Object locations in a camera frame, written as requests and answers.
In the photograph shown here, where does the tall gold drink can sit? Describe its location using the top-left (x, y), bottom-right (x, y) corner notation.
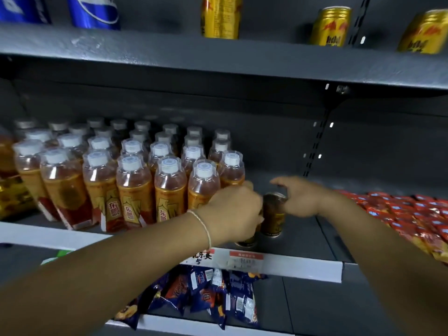
top-left (200, 0), bottom-right (243, 40)

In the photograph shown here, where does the green shelf tag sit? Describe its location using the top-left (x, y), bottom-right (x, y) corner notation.
top-left (40, 250), bottom-right (75, 266)

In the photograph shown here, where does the pile of red snack packets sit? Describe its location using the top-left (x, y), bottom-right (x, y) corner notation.
top-left (332, 189), bottom-right (448, 265)

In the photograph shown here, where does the white string bracelet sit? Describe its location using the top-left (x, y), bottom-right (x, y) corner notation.
top-left (187, 209), bottom-right (213, 250)

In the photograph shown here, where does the short gold drink can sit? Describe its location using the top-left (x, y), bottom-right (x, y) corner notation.
top-left (309, 6), bottom-right (353, 47)
top-left (396, 9), bottom-right (448, 55)

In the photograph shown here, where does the gray metal shelf board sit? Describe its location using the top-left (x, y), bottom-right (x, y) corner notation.
top-left (0, 22), bottom-right (448, 91)

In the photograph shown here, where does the group of orange drink bottles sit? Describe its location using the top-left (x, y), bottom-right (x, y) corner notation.
top-left (12, 117), bottom-right (246, 233)

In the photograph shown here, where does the pile of blue snack packets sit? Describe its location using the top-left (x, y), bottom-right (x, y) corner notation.
top-left (113, 265), bottom-right (269, 330)

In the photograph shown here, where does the blue soda can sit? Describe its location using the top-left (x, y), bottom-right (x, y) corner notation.
top-left (65, 0), bottom-right (122, 31)
top-left (0, 0), bottom-right (53, 25)

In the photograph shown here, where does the person's right hand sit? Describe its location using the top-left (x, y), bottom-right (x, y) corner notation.
top-left (270, 176), bottom-right (330, 219)

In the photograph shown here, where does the black slotted shelf upright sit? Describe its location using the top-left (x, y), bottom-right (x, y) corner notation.
top-left (302, 0), bottom-right (372, 178)

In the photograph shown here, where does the red and white price label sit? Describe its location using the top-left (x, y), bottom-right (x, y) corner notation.
top-left (228, 250), bottom-right (264, 274)

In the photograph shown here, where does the white edged bottom shelf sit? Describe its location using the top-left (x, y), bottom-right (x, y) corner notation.
top-left (104, 313), bottom-right (295, 336)

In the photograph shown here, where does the gray shelf with price strip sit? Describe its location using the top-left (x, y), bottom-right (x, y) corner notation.
top-left (0, 210), bottom-right (354, 284)

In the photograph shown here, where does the person's left hand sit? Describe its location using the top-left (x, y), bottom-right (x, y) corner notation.
top-left (196, 181), bottom-right (264, 247)

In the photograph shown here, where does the person's right forearm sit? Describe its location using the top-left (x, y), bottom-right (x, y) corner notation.
top-left (317, 192), bottom-right (448, 336)

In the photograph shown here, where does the person's left forearm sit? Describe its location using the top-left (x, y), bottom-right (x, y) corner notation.
top-left (0, 210), bottom-right (213, 336)

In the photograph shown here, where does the brown drink can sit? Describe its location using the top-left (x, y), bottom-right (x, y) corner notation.
top-left (261, 192), bottom-right (288, 238)
top-left (235, 224), bottom-right (262, 248)

